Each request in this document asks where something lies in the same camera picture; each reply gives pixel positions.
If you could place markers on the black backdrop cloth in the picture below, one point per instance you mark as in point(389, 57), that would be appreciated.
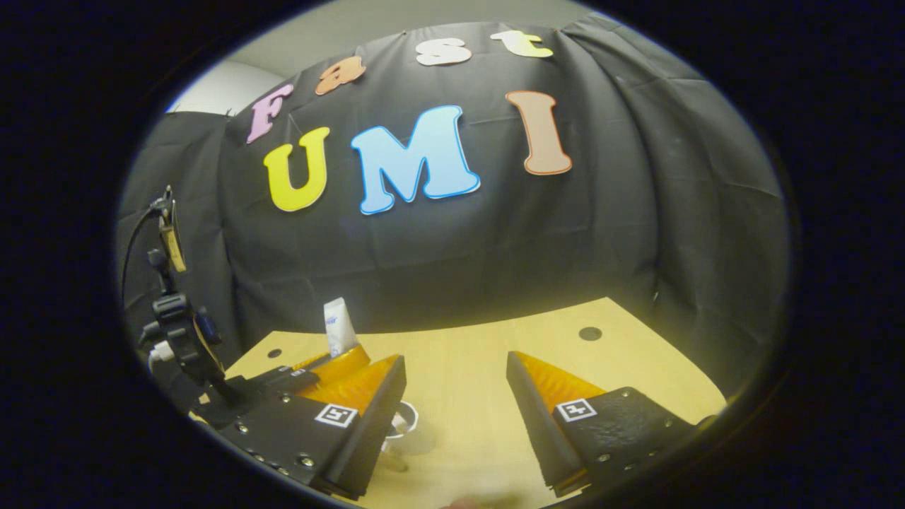
point(495, 247)

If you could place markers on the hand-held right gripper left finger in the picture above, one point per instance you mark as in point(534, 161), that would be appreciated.
point(375, 431)

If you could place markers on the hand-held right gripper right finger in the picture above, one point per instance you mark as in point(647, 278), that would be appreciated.
point(537, 424)

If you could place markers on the white toothpaste tube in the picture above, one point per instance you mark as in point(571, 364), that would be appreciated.
point(339, 325)

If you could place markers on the light wooden desktop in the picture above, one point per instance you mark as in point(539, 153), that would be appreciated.
point(459, 375)

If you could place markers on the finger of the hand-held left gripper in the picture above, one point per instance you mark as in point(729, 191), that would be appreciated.
point(332, 371)

